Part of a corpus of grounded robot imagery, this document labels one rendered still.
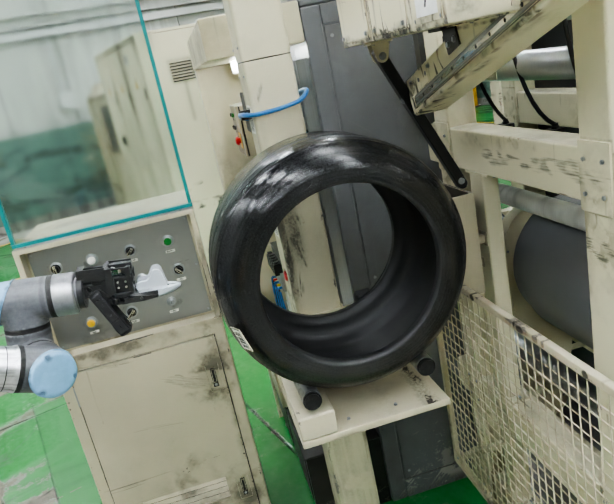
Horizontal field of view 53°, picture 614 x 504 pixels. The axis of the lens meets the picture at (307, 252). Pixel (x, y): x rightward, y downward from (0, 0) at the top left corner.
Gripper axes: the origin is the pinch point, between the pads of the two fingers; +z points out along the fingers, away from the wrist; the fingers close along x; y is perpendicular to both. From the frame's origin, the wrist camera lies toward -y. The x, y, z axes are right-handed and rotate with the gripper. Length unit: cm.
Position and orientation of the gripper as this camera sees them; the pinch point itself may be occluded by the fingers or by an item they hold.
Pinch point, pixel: (175, 287)
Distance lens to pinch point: 138.2
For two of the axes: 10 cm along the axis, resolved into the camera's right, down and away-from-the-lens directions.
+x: -2.2, -2.5, 9.4
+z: 9.7, -1.4, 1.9
